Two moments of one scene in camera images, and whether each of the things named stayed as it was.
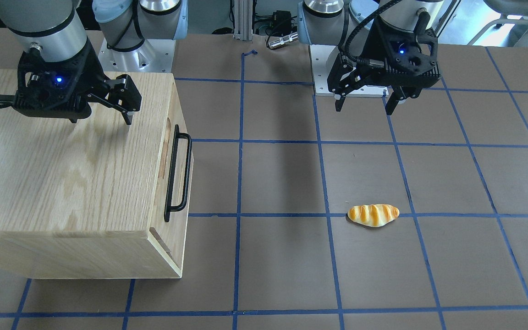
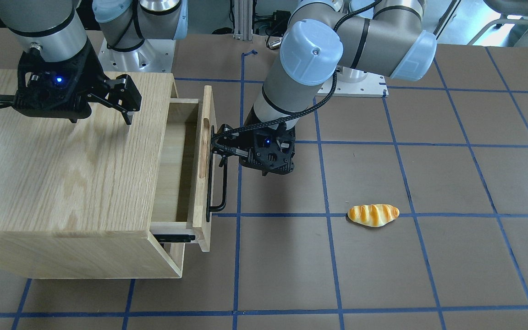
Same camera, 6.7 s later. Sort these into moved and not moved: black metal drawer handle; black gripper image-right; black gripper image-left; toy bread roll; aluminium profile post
Moved: black metal drawer handle; black gripper image-right
Not moved: toy bread roll; black gripper image-left; aluminium profile post
